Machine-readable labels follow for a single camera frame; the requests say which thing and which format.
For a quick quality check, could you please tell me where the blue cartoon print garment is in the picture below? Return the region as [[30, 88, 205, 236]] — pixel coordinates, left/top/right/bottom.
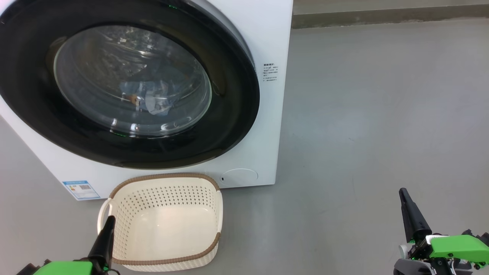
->
[[120, 82, 180, 115]]

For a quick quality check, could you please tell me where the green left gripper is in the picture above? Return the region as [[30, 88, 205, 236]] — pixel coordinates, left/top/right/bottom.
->
[[15, 215, 120, 275]]

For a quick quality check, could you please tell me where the cream perforated laundry basket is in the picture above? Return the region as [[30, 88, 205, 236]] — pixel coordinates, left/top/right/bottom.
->
[[97, 173, 224, 272]]

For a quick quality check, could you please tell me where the blue energy label sticker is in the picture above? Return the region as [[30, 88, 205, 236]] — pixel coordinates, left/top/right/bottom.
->
[[62, 180, 100, 201]]

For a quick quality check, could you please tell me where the white front-load washing machine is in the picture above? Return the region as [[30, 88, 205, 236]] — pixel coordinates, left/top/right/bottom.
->
[[0, 0, 294, 201]]

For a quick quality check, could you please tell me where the black round washing machine door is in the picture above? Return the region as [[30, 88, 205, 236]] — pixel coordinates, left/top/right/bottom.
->
[[0, 0, 261, 170]]

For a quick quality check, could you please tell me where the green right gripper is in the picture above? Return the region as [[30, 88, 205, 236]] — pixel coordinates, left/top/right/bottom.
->
[[393, 188, 489, 275]]

